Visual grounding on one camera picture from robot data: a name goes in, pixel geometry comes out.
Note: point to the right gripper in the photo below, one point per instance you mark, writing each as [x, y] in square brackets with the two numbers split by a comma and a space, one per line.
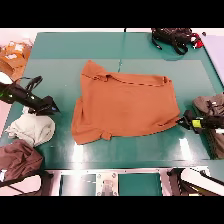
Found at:
[187, 120]

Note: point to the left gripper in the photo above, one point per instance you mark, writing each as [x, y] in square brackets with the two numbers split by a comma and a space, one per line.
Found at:
[46, 106]

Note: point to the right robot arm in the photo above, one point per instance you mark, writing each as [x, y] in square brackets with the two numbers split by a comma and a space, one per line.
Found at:
[208, 122]

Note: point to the grey-brown garment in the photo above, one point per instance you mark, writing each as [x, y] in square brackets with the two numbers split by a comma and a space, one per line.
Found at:
[213, 118]

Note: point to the pale grey garment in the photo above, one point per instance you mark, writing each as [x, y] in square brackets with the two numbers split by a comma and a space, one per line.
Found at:
[31, 128]

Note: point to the brown cardboard box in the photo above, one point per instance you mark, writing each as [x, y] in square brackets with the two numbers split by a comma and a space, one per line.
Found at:
[13, 58]

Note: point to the brown garment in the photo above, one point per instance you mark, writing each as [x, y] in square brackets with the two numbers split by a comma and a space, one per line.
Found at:
[18, 160]

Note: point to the orange T-shirt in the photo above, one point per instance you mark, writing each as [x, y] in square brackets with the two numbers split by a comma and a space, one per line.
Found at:
[123, 103]

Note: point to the black bag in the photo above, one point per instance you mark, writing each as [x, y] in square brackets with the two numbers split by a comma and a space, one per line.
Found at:
[175, 37]

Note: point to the silver frame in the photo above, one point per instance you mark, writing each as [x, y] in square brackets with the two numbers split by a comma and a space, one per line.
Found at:
[106, 181]

